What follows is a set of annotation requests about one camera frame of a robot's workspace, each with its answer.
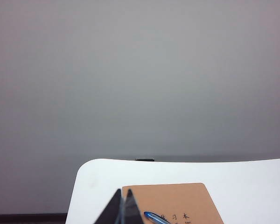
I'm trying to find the brown kraft notebook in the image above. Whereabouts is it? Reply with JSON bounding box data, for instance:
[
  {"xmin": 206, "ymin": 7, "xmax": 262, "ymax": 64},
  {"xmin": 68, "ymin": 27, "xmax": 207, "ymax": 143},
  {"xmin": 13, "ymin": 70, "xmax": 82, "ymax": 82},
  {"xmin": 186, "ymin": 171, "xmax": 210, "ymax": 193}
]
[{"xmin": 122, "ymin": 182, "xmax": 225, "ymax": 224}]

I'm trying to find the blue transparent ballpoint pen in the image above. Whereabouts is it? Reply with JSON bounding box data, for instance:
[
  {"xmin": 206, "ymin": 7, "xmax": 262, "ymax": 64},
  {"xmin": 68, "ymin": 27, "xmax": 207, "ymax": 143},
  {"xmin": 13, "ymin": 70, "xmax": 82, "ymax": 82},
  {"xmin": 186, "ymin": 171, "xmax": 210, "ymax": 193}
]
[{"xmin": 143, "ymin": 211, "xmax": 172, "ymax": 224}]

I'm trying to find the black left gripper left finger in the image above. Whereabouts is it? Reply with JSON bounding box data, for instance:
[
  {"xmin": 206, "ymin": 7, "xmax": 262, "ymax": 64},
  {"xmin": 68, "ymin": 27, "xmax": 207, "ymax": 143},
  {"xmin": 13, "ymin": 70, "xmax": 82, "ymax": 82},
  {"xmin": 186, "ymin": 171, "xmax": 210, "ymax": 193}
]
[{"xmin": 97, "ymin": 188, "xmax": 122, "ymax": 224}]

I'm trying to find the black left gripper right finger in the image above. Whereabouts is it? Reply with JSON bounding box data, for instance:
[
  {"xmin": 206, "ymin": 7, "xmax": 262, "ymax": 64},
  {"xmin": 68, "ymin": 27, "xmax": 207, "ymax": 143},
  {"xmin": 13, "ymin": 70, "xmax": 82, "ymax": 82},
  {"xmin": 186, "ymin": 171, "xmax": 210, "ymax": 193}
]
[{"xmin": 118, "ymin": 188, "xmax": 144, "ymax": 224}]

